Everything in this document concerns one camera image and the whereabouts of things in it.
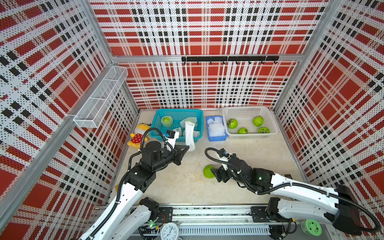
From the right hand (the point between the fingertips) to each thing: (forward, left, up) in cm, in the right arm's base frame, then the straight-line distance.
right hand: (220, 164), depth 76 cm
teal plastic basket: (+37, +29, -7) cm, 48 cm away
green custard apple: (-1, +6, -9) cm, 11 cm away
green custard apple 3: (+27, -18, -8) cm, 34 cm away
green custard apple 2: (+36, -31, -9) cm, 48 cm away
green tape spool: (-26, -40, -10) cm, 49 cm away
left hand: (+4, +15, +11) cm, 19 cm away
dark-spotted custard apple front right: (+28, -33, -8) cm, 44 cm away
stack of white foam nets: (+30, -1, -8) cm, 31 cm away
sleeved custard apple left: (+37, +35, -9) cm, 52 cm away
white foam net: (+6, +15, +18) cm, 24 cm away
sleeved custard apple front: (+24, +13, -6) cm, 28 cm away
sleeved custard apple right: (+38, +16, -9) cm, 42 cm away
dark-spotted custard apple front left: (+35, -12, -9) cm, 38 cm away
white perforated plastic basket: (+40, -27, -15) cm, 51 cm away
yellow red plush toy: (+22, +53, -9) cm, 58 cm away
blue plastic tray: (+24, -1, -13) cm, 27 cm away
